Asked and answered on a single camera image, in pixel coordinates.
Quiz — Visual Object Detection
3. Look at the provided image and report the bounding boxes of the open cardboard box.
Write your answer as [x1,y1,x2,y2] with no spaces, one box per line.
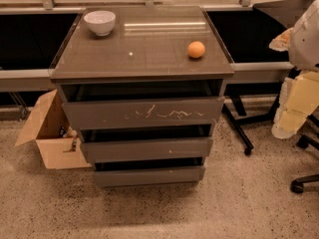
[15,90,91,169]

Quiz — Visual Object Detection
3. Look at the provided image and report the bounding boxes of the grey drawer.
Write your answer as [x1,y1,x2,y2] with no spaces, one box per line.
[81,124,212,163]
[93,157,205,187]
[61,80,224,130]

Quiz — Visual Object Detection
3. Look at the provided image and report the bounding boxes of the grey bottom drawer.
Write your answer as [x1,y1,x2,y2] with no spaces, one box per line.
[93,157,205,187]

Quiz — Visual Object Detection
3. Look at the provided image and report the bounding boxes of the black office chair base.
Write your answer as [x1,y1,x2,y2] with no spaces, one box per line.
[290,114,319,194]

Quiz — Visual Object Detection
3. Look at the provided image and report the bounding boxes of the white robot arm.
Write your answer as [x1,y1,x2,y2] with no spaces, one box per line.
[269,0,319,139]

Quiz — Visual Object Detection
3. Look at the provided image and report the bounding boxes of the white ceramic bowl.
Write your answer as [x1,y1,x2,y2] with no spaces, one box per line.
[84,11,116,36]

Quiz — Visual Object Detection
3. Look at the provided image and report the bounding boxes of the grey top drawer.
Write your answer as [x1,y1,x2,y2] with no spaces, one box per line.
[61,80,224,130]

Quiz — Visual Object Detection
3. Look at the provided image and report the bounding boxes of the orange fruit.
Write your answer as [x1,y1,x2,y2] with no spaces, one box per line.
[187,41,205,59]

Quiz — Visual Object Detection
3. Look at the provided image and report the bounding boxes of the metal window ledge rail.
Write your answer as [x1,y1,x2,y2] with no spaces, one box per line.
[0,62,293,92]

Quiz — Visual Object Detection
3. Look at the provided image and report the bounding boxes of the black rolling side table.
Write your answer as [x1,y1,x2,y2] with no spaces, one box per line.
[221,0,319,156]

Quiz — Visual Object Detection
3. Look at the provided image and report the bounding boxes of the grey drawer cabinet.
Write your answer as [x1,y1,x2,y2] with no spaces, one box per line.
[48,5,235,188]

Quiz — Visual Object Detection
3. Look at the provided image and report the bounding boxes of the grey middle drawer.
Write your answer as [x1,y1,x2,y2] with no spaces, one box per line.
[81,124,212,163]

